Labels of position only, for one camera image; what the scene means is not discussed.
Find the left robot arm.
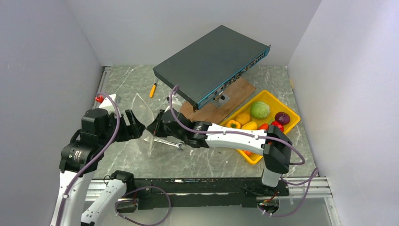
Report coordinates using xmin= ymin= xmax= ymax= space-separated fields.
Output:
xmin=50 ymin=108 xmax=146 ymax=226

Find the green cabbage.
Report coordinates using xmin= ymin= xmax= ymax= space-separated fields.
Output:
xmin=250 ymin=101 xmax=271 ymax=119

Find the silver wrench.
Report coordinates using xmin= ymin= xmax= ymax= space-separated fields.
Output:
xmin=153 ymin=138 xmax=186 ymax=151

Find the orange carrot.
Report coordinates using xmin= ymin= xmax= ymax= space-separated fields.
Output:
xmin=258 ymin=120 xmax=275 ymax=130

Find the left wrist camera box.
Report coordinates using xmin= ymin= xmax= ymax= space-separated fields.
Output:
xmin=93 ymin=94 xmax=121 ymax=117

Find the yellow plastic tray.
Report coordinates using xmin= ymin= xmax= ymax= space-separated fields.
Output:
xmin=220 ymin=89 xmax=302 ymax=165

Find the purple onion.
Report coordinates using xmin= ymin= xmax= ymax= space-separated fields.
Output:
xmin=274 ymin=112 xmax=291 ymax=125

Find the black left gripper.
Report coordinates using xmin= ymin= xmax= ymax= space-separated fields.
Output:
xmin=99 ymin=108 xmax=145 ymax=147

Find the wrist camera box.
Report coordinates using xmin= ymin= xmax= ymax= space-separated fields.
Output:
xmin=93 ymin=94 xmax=121 ymax=117
xmin=165 ymin=95 xmax=182 ymax=112

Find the dark network switch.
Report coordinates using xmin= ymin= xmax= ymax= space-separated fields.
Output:
xmin=153 ymin=25 xmax=271 ymax=111

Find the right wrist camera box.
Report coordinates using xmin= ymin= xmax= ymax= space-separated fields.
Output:
xmin=165 ymin=95 xmax=182 ymax=112

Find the metal stand post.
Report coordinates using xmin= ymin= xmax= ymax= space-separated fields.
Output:
xmin=210 ymin=91 xmax=230 ymax=109

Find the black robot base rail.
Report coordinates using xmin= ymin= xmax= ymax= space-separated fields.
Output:
xmin=116 ymin=177 xmax=289 ymax=213

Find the clear polka dot zip bag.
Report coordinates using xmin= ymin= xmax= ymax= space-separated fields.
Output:
xmin=131 ymin=93 xmax=161 ymax=155

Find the small orange pumpkin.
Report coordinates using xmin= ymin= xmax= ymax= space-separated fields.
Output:
xmin=242 ymin=150 xmax=253 ymax=156

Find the yellow bell pepper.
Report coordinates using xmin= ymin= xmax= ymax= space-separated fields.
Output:
xmin=225 ymin=120 xmax=241 ymax=129

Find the tan potato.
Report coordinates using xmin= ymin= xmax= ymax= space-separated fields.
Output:
xmin=235 ymin=113 xmax=251 ymax=126

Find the wooden base board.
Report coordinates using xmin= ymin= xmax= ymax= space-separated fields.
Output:
xmin=179 ymin=78 xmax=255 ymax=123

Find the red bell pepper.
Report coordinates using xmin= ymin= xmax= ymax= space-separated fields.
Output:
xmin=271 ymin=121 xmax=285 ymax=132

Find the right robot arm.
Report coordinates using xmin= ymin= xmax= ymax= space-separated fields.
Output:
xmin=146 ymin=109 xmax=293 ymax=195

